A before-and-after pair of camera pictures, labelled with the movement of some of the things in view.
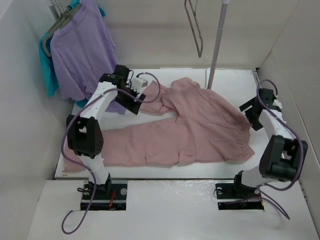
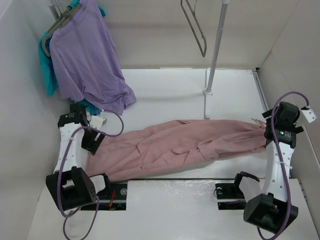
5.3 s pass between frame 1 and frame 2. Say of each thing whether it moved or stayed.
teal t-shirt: stayed
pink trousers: moved
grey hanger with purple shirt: stayed
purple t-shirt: stayed
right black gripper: moved
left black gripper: moved
